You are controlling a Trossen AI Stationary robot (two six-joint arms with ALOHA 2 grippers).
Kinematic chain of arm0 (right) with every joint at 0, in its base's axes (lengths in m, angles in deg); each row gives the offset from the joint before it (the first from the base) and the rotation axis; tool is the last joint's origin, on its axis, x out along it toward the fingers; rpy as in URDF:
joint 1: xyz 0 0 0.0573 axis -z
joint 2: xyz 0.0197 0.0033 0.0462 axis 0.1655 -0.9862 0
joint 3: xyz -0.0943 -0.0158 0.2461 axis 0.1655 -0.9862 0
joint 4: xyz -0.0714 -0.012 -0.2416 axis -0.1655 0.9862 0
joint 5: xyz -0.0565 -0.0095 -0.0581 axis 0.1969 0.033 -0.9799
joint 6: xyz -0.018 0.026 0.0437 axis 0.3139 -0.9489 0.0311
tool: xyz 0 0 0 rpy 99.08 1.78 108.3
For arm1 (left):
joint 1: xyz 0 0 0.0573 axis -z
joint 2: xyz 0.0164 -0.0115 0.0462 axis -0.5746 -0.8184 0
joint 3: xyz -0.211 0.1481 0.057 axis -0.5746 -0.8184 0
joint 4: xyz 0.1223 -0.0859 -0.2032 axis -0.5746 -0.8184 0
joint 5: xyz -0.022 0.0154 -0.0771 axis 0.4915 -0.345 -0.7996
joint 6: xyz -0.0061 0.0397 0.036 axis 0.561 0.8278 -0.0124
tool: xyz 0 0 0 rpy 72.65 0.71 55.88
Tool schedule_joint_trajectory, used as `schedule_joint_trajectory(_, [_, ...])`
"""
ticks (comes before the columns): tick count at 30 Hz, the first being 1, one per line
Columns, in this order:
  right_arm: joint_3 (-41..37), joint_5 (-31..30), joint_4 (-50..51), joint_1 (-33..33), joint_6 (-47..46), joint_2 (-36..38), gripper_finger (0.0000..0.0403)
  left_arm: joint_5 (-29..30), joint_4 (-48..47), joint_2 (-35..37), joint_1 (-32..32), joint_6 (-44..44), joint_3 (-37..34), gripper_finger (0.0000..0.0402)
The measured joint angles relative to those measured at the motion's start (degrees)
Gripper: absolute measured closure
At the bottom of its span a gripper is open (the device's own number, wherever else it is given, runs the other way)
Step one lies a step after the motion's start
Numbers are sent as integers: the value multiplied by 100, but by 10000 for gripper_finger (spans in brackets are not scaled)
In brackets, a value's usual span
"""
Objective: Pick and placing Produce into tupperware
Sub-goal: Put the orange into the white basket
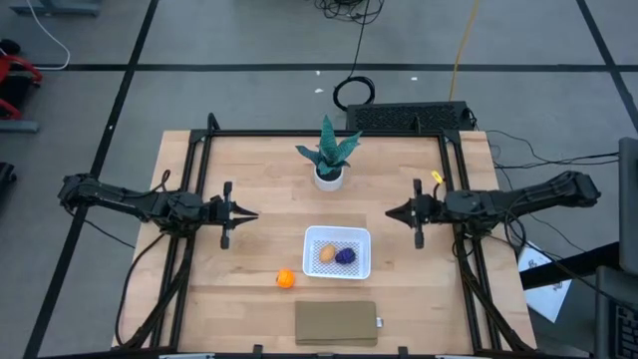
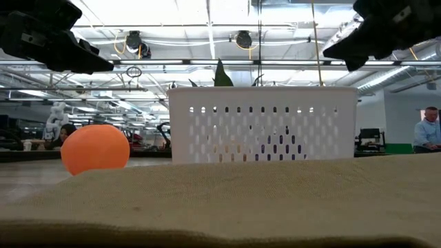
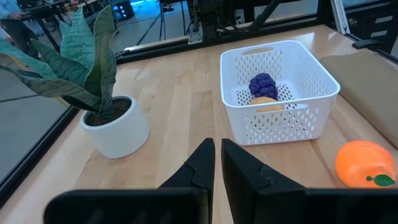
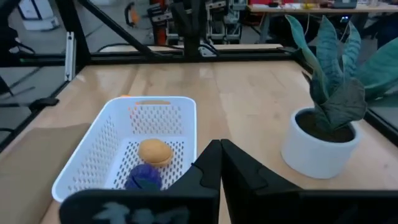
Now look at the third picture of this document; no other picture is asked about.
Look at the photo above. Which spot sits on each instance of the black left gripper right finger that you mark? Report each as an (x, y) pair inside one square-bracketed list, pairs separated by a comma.
[(264, 202)]

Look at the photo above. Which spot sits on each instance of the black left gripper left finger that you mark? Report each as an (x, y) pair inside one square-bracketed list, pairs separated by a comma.
[(174, 202)]

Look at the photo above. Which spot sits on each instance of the tan toy potato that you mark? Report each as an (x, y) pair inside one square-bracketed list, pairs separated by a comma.
[(264, 101)]

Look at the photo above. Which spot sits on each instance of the orange toy fruit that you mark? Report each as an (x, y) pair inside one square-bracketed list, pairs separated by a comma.
[(360, 161)]

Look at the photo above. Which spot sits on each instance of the purple toy grapes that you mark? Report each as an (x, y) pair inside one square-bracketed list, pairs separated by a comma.
[(263, 85)]

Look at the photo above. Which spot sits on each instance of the white perforated plastic basket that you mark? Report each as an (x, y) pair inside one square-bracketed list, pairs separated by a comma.
[(280, 127)]

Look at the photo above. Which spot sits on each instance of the white round plant pot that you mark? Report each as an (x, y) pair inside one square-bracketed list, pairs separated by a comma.
[(124, 137)]

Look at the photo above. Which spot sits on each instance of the green snake plant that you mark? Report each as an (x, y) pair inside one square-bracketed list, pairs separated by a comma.
[(77, 56)]

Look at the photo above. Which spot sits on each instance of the black box with blue lights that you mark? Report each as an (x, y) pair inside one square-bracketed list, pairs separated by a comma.
[(122, 9)]

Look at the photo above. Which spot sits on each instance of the black drawer cabinet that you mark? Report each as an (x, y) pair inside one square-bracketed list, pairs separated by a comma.
[(376, 25)]

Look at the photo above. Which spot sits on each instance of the person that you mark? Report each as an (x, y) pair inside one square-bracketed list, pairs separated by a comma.
[(18, 34)]

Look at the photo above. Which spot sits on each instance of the silver aluminium post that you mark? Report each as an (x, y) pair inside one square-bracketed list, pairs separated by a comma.
[(339, 17)]

